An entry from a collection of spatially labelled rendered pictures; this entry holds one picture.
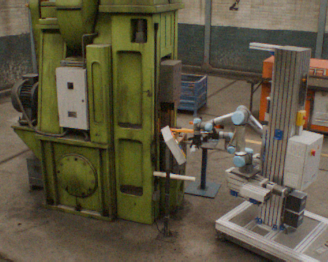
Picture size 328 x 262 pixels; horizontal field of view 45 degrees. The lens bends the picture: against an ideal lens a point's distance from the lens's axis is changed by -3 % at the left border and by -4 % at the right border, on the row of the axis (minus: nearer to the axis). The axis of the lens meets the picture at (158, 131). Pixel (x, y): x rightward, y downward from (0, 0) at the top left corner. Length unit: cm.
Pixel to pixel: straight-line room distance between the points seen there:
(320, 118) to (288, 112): 392
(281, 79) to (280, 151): 69
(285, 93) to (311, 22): 785
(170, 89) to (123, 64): 55
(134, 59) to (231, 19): 820
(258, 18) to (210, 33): 153
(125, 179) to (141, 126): 67
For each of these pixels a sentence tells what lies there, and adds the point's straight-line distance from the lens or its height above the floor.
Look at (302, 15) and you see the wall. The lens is 1160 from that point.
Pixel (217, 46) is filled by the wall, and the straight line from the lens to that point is 1231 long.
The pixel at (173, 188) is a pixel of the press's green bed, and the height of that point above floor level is 35.
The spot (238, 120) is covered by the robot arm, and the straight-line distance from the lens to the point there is 372.
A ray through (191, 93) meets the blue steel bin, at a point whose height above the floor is 47.
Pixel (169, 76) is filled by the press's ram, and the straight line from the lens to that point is 422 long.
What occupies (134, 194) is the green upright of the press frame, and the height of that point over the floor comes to 35.
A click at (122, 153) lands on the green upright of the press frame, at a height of 81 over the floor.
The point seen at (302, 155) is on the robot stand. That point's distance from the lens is 383.
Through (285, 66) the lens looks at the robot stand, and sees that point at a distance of 378.
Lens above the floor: 254
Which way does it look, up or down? 20 degrees down
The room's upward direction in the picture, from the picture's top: straight up
